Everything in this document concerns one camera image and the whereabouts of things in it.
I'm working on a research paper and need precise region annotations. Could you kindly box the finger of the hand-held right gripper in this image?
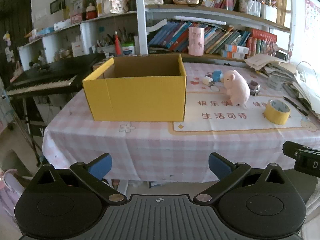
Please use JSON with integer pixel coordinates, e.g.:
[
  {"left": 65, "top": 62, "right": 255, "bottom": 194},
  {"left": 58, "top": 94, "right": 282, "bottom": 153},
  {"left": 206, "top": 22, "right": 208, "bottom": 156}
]
[{"left": 283, "top": 141, "right": 320, "bottom": 158}]

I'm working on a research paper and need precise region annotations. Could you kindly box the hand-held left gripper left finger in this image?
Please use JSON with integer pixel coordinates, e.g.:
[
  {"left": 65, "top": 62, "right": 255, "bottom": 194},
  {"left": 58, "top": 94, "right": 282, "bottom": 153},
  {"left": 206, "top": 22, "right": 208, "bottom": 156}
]
[{"left": 25, "top": 153, "right": 127, "bottom": 204}]

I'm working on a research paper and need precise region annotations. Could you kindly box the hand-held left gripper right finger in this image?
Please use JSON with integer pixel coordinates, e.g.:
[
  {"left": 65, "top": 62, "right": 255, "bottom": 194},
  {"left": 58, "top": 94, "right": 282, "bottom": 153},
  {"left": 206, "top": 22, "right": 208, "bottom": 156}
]
[{"left": 194, "top": 152, "right": 298, "bottom": 204}]

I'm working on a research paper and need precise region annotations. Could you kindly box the yellow tape roll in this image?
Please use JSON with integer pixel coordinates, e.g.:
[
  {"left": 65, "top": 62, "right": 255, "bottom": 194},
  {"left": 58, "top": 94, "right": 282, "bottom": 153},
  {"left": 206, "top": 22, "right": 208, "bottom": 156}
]
[{"left": 264, "top": 99, "right": 291, "bottom": 125}]

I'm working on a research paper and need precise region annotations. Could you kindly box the small grey toy car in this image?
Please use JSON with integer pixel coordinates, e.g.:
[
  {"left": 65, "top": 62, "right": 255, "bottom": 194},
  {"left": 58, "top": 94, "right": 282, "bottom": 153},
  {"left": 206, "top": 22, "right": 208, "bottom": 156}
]
[{"left": 249, "top": 81, "right": 261, "bottom": 96}]

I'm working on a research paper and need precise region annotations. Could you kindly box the yellow cardboard box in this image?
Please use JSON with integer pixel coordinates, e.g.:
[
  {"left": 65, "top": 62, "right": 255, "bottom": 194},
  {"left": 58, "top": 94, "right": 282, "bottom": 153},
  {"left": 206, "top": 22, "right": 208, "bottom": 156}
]
[{"left": 82, "top": 54, "right": 187, "bottom": 122}]

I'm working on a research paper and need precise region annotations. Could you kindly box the pink plush pig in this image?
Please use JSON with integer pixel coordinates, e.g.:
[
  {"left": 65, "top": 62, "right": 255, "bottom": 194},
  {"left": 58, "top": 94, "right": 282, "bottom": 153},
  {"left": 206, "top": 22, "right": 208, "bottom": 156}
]
[{"left": 222, "top": 69, "right": 250, "bottom": 107}]

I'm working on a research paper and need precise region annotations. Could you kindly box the white bottle with blue cap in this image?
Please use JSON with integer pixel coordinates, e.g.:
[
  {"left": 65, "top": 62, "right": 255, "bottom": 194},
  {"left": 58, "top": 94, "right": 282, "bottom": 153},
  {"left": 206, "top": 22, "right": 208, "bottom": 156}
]
[{"left": 211, "top": 70, "right": 225, "bottom": 82}]

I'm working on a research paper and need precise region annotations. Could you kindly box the pink checked cloth desktop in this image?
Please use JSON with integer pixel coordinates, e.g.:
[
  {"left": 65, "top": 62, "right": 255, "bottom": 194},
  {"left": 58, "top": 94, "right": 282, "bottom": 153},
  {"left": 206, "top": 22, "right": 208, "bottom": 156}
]
[{"left": 42, "top": 55, "right": 320, "bottom": 183}]

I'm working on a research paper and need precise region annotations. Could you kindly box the printed pink desk mat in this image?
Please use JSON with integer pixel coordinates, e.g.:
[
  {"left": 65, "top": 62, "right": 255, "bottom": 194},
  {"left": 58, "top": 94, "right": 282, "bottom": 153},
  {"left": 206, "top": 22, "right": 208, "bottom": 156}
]
[{"left": 172, "top": 62, "right": 315, "bottom": 136}]

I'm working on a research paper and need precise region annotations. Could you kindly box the black pen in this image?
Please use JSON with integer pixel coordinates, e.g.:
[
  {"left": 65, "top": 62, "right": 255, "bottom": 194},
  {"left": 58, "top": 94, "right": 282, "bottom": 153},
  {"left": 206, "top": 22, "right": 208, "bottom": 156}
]
[{"left": 283, "top": 96, "right": 309, "bottom": 117}]

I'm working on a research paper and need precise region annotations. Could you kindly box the pile of papers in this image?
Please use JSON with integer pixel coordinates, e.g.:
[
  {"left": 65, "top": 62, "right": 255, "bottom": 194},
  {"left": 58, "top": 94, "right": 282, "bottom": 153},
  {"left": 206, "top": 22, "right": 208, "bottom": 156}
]
[{"left": 245, "top": 55, "right": 320, "bottom": 122}]

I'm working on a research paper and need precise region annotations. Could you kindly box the black keyboard stand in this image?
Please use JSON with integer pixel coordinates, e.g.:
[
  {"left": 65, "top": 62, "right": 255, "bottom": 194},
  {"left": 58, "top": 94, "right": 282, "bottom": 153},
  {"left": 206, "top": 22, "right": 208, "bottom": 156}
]
[{"left": 6, "top": 95, "right": 50, "bottom": 167}]

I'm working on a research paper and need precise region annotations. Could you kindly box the pink cloth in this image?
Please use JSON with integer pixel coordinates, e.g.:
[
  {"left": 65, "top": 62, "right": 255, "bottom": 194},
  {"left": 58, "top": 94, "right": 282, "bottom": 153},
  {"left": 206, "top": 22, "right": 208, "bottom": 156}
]
[{"left": 0, "top": 169, "right": 33, "bottom": 230}]

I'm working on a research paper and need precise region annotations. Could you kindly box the black keyboard piano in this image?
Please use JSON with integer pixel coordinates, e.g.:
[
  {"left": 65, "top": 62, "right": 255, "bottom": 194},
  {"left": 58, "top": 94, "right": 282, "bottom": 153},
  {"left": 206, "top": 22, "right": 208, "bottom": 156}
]
[{"left": 5, "top": 53, "right": 107, "bottom": 97}]

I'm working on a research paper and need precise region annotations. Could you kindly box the orange and white carton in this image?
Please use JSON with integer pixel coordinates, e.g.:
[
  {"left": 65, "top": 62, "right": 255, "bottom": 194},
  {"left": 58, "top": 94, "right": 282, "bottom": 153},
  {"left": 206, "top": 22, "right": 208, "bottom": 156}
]
[
  {"left": 221, "top": 50, "right": 247, "bottom": 59},
  {"left": 224, "top": 44, "right": 250, "bottom": 54}
]

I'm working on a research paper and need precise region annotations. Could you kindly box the red book box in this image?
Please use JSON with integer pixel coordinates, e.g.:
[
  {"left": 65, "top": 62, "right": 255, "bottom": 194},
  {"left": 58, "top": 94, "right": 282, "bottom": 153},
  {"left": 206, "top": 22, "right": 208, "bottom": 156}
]
[{"left": 247, "top": 29, "right": 277, "bottom": 57}]

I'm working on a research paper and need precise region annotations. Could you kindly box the brush holder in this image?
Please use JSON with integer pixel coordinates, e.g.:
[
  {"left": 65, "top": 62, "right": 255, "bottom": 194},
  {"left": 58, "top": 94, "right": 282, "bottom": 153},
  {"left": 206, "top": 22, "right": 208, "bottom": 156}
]
[{"left": 97, "top": 34, "right": 115, "bottom": 55}]

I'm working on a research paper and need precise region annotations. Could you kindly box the white jar blue label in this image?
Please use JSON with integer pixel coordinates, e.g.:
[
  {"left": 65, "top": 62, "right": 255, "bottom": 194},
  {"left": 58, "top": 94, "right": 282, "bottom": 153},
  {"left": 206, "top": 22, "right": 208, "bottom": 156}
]
[{"left": 121, "top": 43, "right": 135, "bottom": 56}]

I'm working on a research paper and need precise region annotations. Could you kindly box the white box red label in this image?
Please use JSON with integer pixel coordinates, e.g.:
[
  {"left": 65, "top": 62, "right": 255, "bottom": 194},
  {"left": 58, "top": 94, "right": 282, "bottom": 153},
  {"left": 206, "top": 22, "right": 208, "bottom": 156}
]
[{"left": 71, "top": 40, "right": 85, "bottom": 57}]

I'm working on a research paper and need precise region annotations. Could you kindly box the red cone candle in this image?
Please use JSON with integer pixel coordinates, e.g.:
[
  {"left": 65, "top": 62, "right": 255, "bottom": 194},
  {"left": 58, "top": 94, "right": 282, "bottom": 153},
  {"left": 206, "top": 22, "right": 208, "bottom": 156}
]
[{"left": 114, "top": 31, "right": 122, "bottom": 57}]

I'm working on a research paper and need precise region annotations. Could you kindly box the pink printed cup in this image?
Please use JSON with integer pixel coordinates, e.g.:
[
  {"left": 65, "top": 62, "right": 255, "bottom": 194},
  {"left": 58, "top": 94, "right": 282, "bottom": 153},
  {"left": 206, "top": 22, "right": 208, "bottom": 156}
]
[{"left": 188, "top": 27, "right": 205, "bottom": 56}]

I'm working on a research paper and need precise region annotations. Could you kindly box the white storage box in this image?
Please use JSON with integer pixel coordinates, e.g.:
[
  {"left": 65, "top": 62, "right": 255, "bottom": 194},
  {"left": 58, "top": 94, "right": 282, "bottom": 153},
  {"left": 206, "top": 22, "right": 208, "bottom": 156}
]
[{"left": 260, "top": 4, "right": 278, "bottom": 23}]

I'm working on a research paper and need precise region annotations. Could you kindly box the row of slanted books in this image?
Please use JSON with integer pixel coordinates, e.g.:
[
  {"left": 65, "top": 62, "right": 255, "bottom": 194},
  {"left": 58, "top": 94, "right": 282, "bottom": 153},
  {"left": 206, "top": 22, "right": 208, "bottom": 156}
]
[{"left": 147, "top": 21, "right": 252, "bottom": 54}]

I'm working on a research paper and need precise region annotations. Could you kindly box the white shelf unit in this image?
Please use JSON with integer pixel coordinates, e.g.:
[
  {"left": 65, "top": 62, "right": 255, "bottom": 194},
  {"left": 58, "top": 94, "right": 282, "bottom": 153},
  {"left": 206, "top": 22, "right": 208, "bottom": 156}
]
[{"left": 19, "top": 0, "right": 300, "bottom": 64}]

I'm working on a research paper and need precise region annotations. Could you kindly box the white tissue box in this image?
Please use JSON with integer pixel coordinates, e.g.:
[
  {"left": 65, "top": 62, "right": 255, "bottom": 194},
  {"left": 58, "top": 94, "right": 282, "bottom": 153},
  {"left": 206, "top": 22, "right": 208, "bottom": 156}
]
[{"left": 54, "top": 20, "right": 72, "bottom": 30}]

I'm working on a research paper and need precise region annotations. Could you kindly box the white tube lamp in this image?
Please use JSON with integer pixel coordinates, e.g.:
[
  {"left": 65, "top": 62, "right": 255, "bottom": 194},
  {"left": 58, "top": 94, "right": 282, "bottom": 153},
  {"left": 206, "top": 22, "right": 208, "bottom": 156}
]
[{"left": 172, "top": 16, "right": 227, "bottom": 26}]

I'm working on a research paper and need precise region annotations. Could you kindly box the clear marker holder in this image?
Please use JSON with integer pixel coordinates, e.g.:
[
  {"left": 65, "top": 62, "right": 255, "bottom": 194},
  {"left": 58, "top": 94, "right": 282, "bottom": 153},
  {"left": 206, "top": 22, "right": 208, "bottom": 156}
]
[{"left": 239, "top": 0, "right": 262, "bottom": 18}]

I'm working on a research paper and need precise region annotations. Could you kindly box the pink small box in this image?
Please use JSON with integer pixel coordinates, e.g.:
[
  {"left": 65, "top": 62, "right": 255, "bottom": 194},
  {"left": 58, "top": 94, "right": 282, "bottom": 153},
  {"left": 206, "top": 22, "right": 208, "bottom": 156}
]
[{"left": 70, "top": 11, "right": 83, "bottom": 24}]

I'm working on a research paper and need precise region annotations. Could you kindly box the red round doll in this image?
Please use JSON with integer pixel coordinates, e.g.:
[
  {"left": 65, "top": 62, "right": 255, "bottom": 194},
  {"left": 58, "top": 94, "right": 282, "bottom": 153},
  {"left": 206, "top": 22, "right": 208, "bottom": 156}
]
[{"left": 86, "top": 3, "right": 98, "bottom": 20}]

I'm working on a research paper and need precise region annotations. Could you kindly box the wall poster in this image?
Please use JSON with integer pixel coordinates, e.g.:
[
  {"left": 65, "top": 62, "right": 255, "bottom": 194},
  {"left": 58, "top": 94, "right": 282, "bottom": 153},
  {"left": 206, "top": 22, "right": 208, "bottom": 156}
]
[{"left": 304, "top": 0, "right": 320, "bottom": 45}]

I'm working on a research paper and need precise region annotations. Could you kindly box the black picture frame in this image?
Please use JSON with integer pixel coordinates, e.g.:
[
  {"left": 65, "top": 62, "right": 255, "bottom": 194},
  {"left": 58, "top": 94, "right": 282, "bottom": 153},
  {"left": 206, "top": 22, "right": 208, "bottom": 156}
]
[{"left": 50, "top": 0, "right": 66, "bottom": 14}]

